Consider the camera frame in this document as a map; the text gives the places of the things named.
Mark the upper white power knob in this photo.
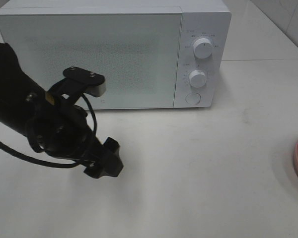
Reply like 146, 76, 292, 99
193, 36, 214, 59

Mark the left silver black wrist camera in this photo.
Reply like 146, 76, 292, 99
63, 66, 106, 97

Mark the white timer knob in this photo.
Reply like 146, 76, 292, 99
189, 70, 207, 88

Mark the round white door button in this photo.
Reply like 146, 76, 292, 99
185, 93, 201, 105

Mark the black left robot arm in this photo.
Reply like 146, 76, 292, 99
0, 42, 123, 179

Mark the white microwave door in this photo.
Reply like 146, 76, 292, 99
0, 14, 181, 109

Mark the white microwave oven body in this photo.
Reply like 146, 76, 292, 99
0, 0, 231, 110

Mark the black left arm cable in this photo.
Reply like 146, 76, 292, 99
0, 93, 97, 169

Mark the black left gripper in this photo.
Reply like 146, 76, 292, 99
26, 79, 124, 179

